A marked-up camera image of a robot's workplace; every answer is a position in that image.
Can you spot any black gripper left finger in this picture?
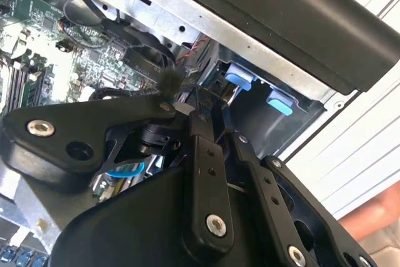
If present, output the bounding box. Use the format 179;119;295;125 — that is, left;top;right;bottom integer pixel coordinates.
1;93;235;255

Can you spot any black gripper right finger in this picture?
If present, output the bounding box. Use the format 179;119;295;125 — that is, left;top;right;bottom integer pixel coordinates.
211;101;376;267

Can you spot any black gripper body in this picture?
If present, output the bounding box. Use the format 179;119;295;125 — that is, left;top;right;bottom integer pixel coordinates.
51;168;282;267

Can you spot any black sleeved disk wire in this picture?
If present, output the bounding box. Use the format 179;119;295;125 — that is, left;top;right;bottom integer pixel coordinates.
90;87;194;114

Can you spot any person's hand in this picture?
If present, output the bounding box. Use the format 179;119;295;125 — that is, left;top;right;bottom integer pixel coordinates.
339;184;400;243

